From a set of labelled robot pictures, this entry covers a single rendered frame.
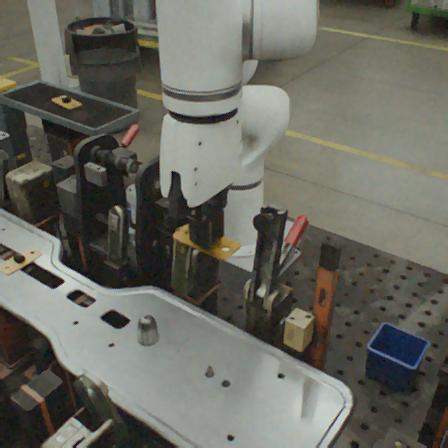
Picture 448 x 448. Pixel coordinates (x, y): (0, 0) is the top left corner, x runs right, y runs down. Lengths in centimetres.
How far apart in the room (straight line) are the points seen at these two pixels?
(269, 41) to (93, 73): 336
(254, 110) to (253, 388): 64
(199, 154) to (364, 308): 94
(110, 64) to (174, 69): 328
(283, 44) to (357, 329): 95
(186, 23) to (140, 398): 53
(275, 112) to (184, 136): 69
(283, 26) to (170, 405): 54
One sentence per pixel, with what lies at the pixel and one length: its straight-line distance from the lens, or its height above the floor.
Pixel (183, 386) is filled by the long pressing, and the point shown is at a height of 100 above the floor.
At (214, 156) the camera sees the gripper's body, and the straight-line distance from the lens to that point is 59.
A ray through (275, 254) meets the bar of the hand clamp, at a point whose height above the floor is 115.
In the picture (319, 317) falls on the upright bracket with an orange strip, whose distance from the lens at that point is 86.
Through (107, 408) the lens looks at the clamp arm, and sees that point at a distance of 75.
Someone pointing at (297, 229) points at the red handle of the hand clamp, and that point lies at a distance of 90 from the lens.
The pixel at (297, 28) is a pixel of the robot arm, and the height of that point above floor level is 152.
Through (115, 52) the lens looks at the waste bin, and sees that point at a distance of 379.
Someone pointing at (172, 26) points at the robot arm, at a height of 152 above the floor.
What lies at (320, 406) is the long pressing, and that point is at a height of 100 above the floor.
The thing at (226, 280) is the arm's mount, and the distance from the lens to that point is 144.
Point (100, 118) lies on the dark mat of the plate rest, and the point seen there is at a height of 116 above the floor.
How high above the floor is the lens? 165
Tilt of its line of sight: 34 degrees down
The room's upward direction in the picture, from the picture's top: straight up
